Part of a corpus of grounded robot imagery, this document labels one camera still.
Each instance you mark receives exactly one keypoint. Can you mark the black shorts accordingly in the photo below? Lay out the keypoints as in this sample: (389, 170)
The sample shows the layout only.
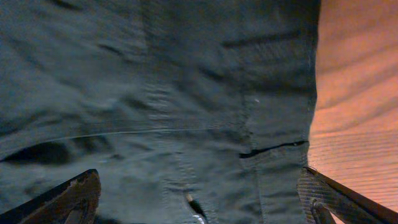
(190, 111)

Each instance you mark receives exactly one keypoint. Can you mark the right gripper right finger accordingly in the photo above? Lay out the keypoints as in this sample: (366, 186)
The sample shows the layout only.
(322, 198)

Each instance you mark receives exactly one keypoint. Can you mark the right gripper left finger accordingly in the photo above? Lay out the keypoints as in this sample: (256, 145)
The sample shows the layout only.
(74, 201)

